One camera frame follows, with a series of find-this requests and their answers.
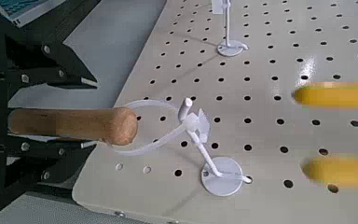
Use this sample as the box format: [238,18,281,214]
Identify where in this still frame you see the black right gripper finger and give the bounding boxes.
[4,34,100,91]
[5,134,100,189]

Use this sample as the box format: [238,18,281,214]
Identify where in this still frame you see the yellow handled packaged pliers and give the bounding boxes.
[293,81,358,190]

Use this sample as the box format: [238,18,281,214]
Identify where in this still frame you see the white pegboard hook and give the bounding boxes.
[177,96,254,198]
[211,0,250,58]

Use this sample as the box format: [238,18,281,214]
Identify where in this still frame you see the wooden handled dark trowel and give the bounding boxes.
[8,106,139,147]

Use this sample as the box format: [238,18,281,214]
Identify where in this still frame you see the white perforated pegboard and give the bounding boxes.
[72,0,358,224]

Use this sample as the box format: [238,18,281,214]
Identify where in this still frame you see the white zip tie loop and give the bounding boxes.
[111,98,198,157]

